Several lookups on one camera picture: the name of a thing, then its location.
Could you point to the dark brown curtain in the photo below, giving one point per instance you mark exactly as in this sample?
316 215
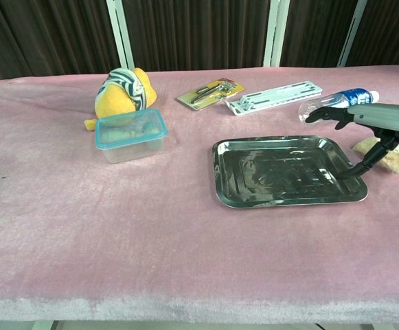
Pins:
48 34

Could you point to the white metal frame post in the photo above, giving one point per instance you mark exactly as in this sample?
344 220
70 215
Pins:
121 34
355 32
275 32

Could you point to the yellow carded tool package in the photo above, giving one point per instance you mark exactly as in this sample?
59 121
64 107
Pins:
211 91

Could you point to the yellow plush toy striped cap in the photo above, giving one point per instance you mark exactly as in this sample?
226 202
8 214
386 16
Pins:
123 94

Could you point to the pink fleece table cloth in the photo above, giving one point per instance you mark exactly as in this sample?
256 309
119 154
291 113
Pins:
171 206

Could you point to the white plastic folding bracket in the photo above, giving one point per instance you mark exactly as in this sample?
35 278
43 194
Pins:
274 96

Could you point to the clear container with teal lid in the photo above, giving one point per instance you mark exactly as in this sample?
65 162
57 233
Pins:
130 134

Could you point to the bag of beige snacks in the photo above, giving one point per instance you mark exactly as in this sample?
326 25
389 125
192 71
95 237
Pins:
396 156

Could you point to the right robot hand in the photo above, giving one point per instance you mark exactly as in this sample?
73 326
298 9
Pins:
384 118

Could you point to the metal rectangular tray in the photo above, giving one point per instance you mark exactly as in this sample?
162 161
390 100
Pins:
285 170

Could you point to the clear plastic water bottle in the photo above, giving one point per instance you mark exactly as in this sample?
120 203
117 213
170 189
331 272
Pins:
343 100

